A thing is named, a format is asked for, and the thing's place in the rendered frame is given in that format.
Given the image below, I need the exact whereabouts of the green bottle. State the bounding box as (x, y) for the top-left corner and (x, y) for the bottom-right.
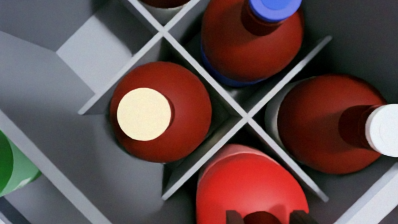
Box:
(0, 130), (42, 197)

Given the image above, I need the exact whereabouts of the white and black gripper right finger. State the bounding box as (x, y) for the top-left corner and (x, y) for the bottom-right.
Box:
(289, 209), (319, 224)

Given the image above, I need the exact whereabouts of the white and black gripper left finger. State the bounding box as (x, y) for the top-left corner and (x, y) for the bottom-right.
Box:
(225, 209), (244, 224)

